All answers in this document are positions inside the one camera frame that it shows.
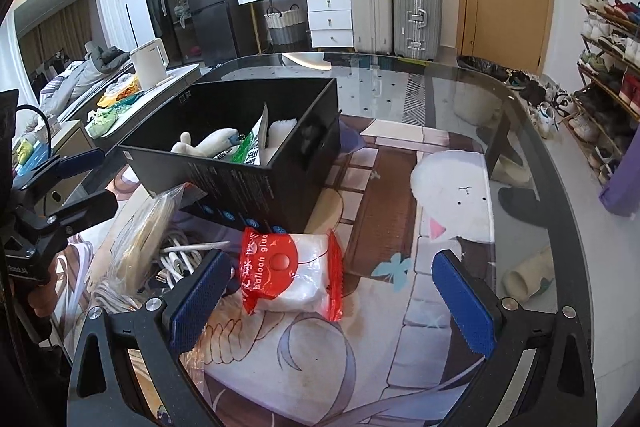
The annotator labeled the bagged plain white rope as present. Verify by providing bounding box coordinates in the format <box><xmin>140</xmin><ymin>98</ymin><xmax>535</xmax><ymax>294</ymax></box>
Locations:
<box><xmin>106</xmin><ymin>182</ymin><xmax>208</xmax><ymax>295</ymax></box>

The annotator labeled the bagged striped white rope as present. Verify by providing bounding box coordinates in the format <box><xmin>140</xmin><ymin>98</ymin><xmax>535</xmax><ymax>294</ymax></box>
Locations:
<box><xmin>92</xmin><ymin>278</ymin><xmax>147</xmax><ymax>316</ymax></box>

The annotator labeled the white charging cable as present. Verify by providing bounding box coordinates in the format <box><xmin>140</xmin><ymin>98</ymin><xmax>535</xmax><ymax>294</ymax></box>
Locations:
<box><xmin>154</xmin><ymin>233</ymin><xmax>234</xmax><ymax>291</ymax></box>

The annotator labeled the white plush toy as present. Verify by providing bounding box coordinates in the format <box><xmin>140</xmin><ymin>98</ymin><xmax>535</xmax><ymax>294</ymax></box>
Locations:
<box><xmin>170</xmin><ymin>128</ymin><xmax>240</xmax><ymax>158</ymax></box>

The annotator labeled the green white medicine packet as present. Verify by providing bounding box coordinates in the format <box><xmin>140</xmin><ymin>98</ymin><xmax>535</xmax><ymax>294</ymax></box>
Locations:
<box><xmin>230</xmin><ymin>104</ymin><xmax>268</xmax><ymax>166</ymax></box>

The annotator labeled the red balloon glue packet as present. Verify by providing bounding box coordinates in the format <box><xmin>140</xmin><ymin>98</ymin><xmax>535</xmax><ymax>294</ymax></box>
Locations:
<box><xmin>239</xmin><ymin>228</ymin><xmax>344</xmax><ymax>322</ymax></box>

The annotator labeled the white foam block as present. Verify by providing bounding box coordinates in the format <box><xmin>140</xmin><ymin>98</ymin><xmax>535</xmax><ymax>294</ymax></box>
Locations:
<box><xmin>262</xmin><ymin>119</ymin><xmax>297</xmax><ymax>165</ymax></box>

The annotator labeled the person's left hand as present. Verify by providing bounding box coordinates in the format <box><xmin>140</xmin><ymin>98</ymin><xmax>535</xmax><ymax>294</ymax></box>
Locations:
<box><xmin>28</xmin><ymin>265</ymin><xmax>58</xmax><ymax>317</ymax></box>

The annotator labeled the beige slipper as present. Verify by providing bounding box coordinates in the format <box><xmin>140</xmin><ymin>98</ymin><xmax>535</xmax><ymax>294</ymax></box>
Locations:
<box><xmin>502</xmin><ymin>246</ymin><xmax>555</xmax><ymax>303</ymax></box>

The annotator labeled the white electric kettle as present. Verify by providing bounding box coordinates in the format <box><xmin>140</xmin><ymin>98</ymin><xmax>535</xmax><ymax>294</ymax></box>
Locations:
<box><xmin>130</xmin><ymin>38</ymin><xmax>169</xmax><ymax>91</ymax></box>

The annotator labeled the purple bag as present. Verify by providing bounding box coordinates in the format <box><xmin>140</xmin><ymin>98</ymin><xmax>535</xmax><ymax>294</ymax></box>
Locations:
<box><xmin>599</xmin><ymin>130</ymin><xmax>640</xmax><ymax>217</ymax></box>

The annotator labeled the black storage box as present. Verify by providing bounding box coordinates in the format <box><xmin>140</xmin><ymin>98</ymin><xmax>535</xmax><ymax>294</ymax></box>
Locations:
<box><xmin>119</xmin><ymin>78</ymin><xmax>340</xmax><ymax>233</ymax></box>

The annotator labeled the anime printed table mat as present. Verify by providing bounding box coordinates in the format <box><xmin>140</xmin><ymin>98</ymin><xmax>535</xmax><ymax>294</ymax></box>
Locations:
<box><xmin>49</xmin><ymin>114</ymin><xmax>501</xmax><ymax>427</ymax></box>

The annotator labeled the woven laundry basket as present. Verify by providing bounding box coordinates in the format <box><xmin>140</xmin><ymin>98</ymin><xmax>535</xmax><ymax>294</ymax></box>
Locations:
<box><xmin>265</xmin><ymin>3</ymin><xmax>307</xmax><ymax>46</ymax></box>

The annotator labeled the wooden shoe rack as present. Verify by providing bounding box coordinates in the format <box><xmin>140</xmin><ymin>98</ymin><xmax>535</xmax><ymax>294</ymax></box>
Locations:
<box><xmin>567</xmin><ymin>0</ymin><xmax>639</xmax><ymax>185</ymax></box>

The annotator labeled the white suitcase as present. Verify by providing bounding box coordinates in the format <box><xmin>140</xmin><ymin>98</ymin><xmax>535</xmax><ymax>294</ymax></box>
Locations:
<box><xmin>352</xmin><ymin>0</ymin><xmax>393</xmax><ymax>54</ymax></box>

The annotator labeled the silver suitcase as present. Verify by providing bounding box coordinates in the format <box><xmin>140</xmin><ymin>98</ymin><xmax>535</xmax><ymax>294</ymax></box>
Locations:
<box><xmin>393</xmin><ymin>0</ymin><xmax>442</xmax><ymax>61</ymax></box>

